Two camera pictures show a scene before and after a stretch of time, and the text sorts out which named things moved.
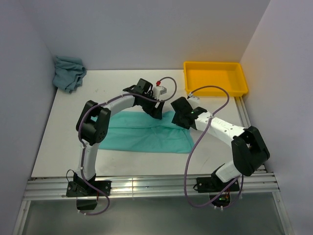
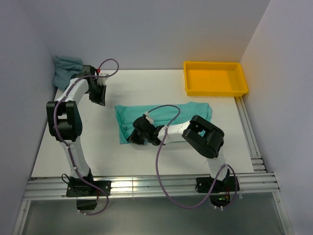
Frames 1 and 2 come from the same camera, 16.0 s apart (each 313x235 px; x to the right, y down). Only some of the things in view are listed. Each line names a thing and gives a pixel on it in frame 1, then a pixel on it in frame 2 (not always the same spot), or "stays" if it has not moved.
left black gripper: [155, 112] -> [100, 99]
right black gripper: [176, 120] -> [134, 138]
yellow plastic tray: [229, 75] stays
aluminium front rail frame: [56, 188] stays
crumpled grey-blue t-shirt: [69, 73] stays
